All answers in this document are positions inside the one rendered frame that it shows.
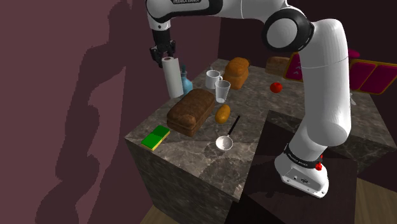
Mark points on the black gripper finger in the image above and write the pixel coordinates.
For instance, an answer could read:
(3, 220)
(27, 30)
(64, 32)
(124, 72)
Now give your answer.
(172, 52)
(154, 61)

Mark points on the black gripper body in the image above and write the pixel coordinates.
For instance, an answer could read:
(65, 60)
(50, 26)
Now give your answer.
(161, 39)

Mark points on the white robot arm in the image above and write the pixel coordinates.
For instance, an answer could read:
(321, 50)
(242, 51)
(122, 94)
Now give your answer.
(322, 80)

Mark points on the white paper towel roll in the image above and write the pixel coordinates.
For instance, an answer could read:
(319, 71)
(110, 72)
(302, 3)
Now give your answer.
(172, 77)

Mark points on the blue glass bottle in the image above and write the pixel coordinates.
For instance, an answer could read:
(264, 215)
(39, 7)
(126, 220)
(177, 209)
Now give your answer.
(186, 83)

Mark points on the white mug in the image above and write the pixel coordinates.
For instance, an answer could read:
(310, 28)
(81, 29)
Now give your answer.
(212, 79)

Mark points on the dark brown bread loaf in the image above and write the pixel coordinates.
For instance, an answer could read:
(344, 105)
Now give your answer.
(190, 112)

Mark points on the clear drinking glass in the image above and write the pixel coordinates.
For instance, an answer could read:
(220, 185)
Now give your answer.
(222, 91)

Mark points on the golden brown bread loaf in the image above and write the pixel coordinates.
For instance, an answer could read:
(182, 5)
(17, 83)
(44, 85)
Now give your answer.
(237, 73)

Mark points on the green and yellow sponge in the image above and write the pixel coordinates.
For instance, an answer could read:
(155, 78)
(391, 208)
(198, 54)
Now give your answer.
(155, 137)

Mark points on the brown potato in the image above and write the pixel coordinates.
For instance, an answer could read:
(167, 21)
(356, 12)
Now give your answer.
(222, 114)

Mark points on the red tomato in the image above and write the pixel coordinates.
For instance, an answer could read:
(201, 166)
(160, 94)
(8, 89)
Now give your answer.
(276, 87)

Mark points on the marble kitchen counter block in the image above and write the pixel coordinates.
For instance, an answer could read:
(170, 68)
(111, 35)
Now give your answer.
(186, 173)

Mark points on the dark robot stand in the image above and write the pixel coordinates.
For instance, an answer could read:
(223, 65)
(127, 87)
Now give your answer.
(297, 198)

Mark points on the magenta and gold panelled furniture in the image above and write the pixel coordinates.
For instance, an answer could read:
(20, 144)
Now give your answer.
(372, 77)

